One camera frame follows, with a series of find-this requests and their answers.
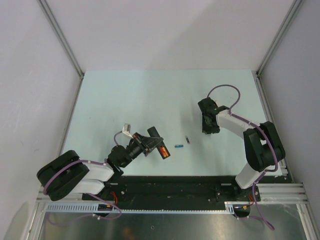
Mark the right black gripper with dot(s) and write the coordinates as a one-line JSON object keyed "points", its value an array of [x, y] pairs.
{"points": [[205, 129]]}

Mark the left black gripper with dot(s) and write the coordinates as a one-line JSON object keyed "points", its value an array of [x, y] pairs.
{"points": [[139, 140]]}

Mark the red yellow battery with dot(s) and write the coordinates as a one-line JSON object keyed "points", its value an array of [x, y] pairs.
{"points": [[162, 153]]}

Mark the orange battery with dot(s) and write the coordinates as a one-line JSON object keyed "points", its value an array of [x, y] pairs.
{"points": [[165, 152]]}

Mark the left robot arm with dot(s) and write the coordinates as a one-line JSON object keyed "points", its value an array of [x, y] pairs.
{"points": [[69, 174]]}

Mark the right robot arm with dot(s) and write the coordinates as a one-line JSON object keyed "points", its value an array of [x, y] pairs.
{"points": [[262, 143]]}

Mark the black grey battery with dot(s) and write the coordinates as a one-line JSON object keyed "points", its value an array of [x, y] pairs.
{"points": [[187, 140]]}

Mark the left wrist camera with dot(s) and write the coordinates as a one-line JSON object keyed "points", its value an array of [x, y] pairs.
{"points": [[126, 130]]}

